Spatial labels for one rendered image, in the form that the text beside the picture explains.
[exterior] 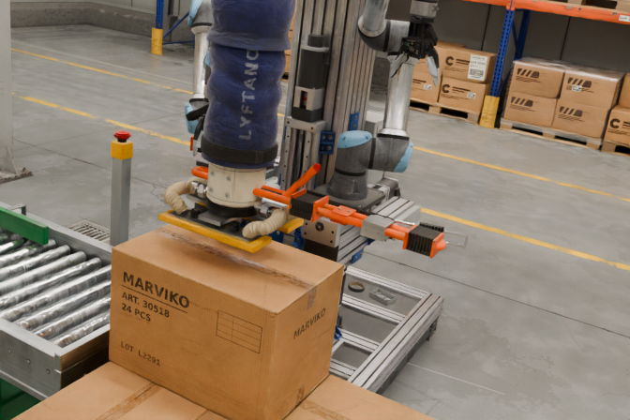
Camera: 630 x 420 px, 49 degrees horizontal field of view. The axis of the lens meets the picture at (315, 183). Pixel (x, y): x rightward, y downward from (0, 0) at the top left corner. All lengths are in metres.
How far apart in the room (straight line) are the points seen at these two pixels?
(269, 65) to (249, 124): 0.17
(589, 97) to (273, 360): 7.30
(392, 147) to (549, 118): 6.60
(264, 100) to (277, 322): 0.60
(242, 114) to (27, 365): 1.10
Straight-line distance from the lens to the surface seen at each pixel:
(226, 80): 1.93
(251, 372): 2.03
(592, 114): 8.91
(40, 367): 2.42
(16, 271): 3.01
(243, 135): 1.94
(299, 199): 1.96
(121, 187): 3.11
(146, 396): 2.24
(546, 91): 8.95
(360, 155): 2.45
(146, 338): 2.24
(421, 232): 1.84
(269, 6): 1.88
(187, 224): 2.06
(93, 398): 2.24
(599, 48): 10.19
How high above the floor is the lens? 1.87
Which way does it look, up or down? 19 degrees down
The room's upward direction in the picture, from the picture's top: 7 degrees clockwise
